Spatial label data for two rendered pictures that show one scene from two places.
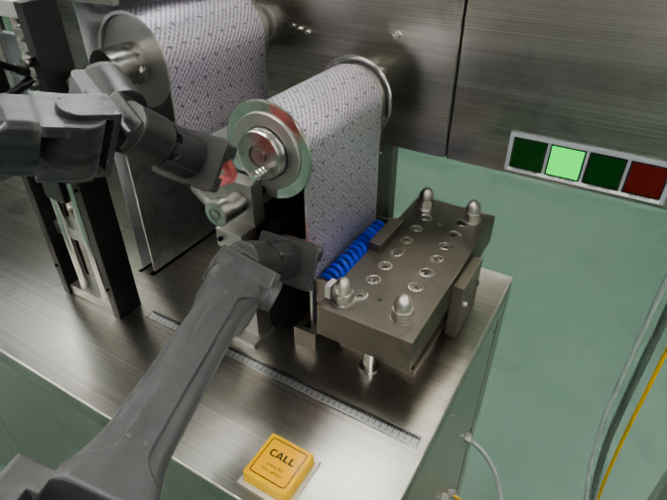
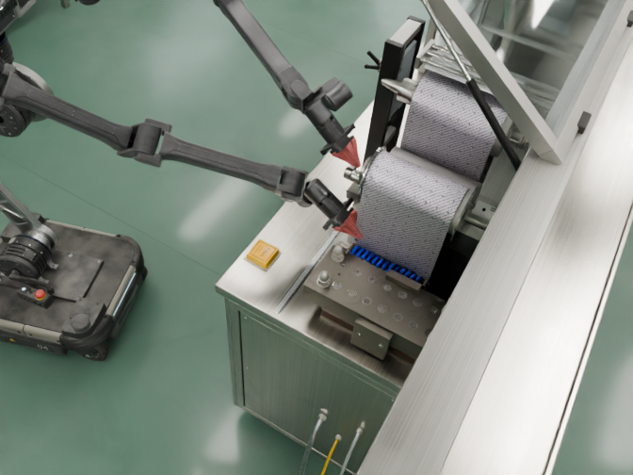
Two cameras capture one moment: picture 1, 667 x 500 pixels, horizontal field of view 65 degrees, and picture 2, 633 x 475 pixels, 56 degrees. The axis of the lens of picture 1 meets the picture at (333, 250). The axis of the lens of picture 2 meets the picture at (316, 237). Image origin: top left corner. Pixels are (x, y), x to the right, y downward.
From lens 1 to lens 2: 1.34 m
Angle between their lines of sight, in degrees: 60
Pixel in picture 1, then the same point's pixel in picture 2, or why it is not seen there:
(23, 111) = (284, 75)
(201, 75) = (429, 127)
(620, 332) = not seen: outside the picture
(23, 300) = not seen: hidden behind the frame
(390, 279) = (358, 281)
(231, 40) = (461, 128)
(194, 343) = (223, 158)
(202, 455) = (272, 227)
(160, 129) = (314, 116)
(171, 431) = (186, 155)
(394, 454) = (269, 302)
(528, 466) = not seen: outside the picture
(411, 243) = (398, 297)
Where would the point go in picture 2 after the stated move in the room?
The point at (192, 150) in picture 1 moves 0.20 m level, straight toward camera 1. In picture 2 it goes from (325, 134) to (249, 145)
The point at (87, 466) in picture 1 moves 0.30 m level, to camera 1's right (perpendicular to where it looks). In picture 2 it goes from (168, 137) to (147, 229)
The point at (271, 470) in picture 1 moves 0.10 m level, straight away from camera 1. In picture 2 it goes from (258, 248) to (291, 244)
